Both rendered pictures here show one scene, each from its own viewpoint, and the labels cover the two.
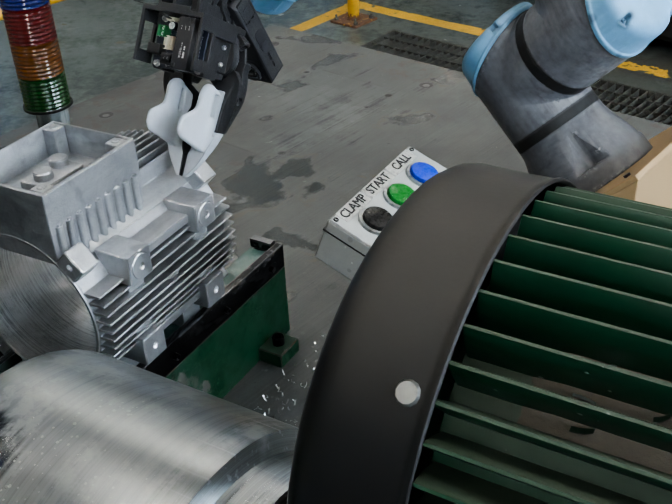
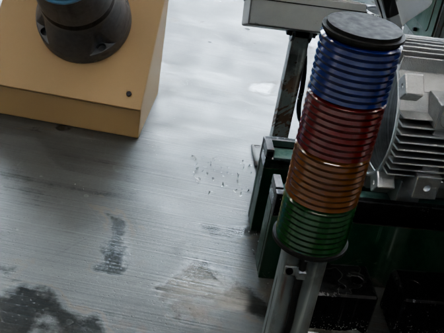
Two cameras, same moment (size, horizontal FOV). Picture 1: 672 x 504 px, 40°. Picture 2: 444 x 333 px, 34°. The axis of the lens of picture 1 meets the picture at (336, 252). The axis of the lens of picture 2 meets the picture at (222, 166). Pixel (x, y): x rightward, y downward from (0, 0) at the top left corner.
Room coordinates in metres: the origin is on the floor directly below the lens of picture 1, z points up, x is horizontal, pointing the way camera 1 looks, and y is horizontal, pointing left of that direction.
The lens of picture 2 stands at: (1.53, 0.71, 1.38)
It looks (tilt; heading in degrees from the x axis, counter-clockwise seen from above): 30 degrees down; 230
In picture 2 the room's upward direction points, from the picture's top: 10 degrees clockwise
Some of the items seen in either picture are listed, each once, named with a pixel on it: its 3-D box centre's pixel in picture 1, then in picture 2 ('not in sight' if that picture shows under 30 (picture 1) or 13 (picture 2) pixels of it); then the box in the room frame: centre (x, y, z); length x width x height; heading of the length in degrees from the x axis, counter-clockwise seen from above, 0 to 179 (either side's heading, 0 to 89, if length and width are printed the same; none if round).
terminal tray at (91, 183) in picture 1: (56, 190); not in sight; (0.75, 0.25, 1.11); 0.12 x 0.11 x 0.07; 150
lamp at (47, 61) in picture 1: (37, 56); (327, 169); (1.14, 0.37, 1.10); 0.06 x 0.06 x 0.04
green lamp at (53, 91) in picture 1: (44, 89); (315, 216); (1.14, 0.37, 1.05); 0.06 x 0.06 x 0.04
